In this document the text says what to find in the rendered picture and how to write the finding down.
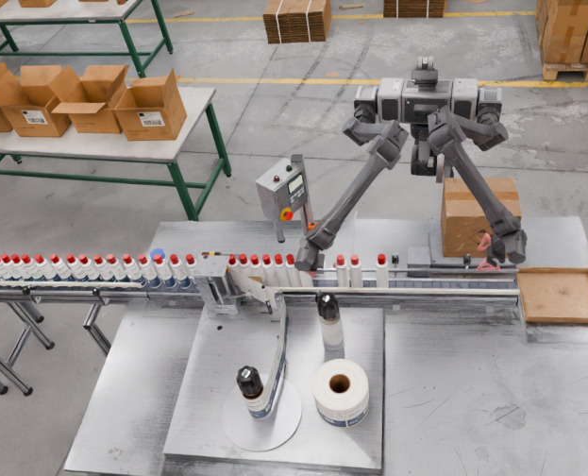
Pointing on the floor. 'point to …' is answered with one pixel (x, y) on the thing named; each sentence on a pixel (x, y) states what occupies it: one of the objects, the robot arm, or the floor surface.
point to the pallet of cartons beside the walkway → (574, 37)
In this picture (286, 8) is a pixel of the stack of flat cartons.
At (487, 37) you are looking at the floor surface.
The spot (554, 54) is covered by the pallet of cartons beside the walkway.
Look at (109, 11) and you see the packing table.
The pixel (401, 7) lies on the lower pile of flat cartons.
